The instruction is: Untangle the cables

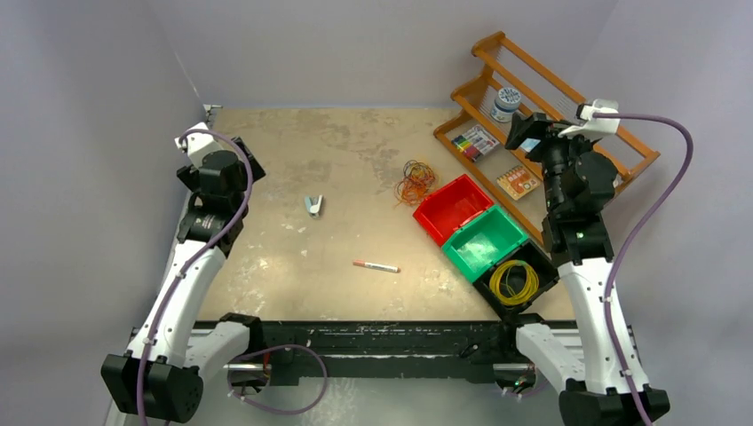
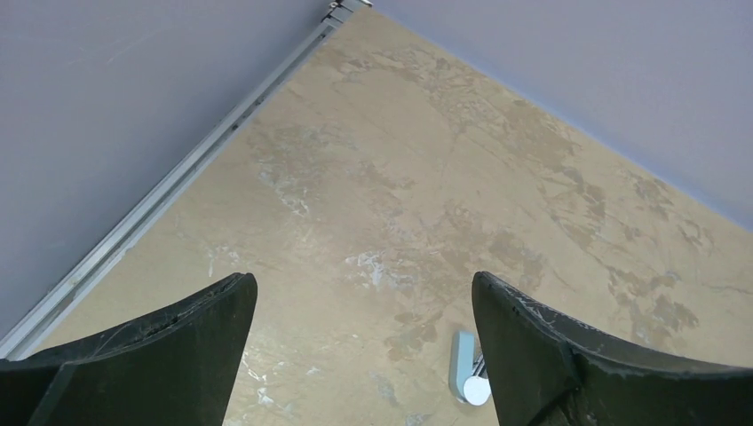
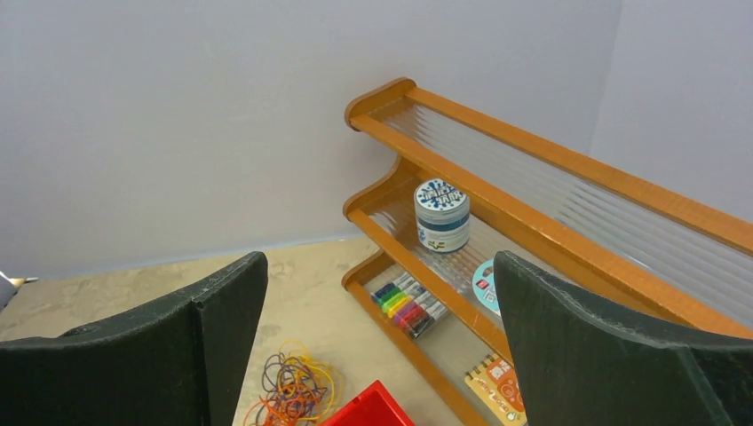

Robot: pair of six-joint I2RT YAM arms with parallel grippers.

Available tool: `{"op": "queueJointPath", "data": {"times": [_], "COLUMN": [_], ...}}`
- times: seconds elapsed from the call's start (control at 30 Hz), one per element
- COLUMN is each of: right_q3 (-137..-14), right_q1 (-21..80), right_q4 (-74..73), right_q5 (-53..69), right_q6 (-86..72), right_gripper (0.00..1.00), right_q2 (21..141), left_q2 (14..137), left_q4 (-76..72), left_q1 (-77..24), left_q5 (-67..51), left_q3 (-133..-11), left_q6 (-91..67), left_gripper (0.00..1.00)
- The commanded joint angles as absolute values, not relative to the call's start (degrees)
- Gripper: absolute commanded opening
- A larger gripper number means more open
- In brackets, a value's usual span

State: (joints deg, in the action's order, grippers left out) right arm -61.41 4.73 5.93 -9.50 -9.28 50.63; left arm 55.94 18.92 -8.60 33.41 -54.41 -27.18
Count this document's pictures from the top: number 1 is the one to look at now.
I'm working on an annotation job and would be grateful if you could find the red plastic bin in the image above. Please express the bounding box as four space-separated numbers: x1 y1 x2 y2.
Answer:
413 174 494 247

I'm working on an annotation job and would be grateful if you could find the green plastic bin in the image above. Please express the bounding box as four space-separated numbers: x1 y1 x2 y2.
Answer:
441 206 528 282

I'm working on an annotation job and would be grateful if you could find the cable bundle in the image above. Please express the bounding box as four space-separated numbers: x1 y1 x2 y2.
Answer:
393 159 440 208

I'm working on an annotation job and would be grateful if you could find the black plastic bin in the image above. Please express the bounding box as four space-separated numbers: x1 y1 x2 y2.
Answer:
472 241 559 320

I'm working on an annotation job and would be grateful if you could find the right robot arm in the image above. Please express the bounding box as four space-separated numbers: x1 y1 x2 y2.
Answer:
498 113 670 425

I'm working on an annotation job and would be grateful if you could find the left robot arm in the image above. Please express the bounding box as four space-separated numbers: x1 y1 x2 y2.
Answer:
100 128 266 425

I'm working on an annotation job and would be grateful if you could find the white round jar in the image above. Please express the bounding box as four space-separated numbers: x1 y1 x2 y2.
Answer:
490 87 522 123

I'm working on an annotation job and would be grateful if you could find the orange spiral notebook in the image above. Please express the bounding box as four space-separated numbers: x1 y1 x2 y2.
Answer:
496 165 541 201

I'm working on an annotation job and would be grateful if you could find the marker pen pack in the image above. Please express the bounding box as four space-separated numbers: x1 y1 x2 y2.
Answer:
452 124 500 162

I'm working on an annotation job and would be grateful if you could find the wooden shelf rack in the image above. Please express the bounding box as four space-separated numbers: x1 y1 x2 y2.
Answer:
434 32 660 247

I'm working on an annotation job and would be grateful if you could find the orange white marker pen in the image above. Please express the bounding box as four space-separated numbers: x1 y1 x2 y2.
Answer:
352 260 401 273

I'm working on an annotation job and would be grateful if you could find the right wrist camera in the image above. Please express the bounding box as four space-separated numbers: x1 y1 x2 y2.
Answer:
558 99 620 142

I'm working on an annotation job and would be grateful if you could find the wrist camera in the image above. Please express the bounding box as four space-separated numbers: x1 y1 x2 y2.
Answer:
174 122 223 168
558 99 620 142

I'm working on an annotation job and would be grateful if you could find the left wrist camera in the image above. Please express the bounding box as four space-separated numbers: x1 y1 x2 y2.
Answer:
174 122 223 168

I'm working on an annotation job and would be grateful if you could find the yellow cable coil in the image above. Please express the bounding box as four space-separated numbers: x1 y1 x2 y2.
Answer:
489 259 540 307

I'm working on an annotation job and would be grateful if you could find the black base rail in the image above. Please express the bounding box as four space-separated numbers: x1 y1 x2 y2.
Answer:
224 320 542 391

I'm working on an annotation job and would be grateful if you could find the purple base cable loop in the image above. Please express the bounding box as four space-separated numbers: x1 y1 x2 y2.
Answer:
226 343 329 417

